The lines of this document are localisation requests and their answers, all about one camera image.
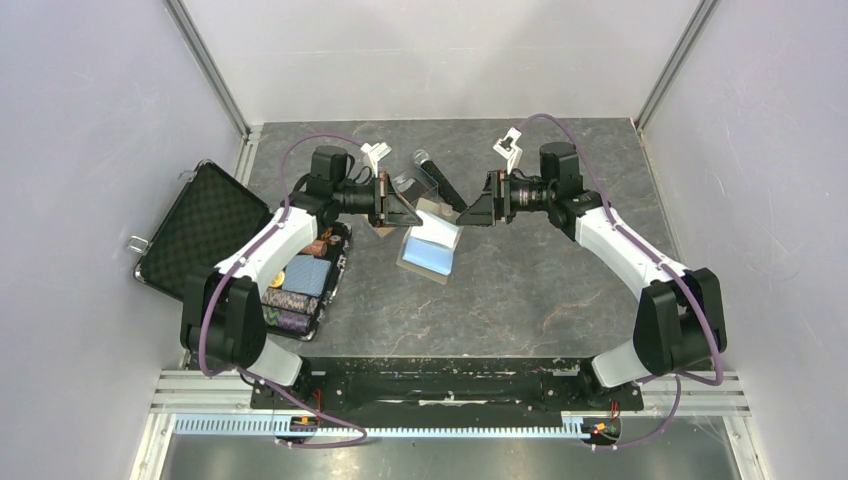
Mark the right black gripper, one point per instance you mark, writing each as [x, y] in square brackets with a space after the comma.
[492, 205]

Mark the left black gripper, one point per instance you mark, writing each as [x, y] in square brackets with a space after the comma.
[389, 208]

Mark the black glitter microphone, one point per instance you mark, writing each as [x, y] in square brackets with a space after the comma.
[445, 189]

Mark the grey card holder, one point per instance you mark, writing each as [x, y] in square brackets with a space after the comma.
[429, 250]

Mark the clear plastic card box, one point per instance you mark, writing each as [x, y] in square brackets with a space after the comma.
[416, 186]

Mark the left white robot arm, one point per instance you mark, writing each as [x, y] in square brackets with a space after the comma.
[222, 316]

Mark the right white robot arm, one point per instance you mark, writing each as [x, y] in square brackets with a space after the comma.
[680, 317]

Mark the blue playing card deck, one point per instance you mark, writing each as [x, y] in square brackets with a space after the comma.
[306, 275]

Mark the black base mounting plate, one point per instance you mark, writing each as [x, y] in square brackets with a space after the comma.
[457, 391]

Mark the black poker chip case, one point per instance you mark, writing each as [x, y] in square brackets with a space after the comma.
[213, 216]

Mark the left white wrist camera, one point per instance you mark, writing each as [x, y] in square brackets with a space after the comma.
[372, 154]

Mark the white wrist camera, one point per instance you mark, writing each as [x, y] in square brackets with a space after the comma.
[508, 148]
[372, 154]

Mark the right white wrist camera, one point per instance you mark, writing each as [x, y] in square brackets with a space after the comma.
[508, 148]

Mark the slotted cable duct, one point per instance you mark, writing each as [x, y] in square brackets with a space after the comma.
[293, 426]

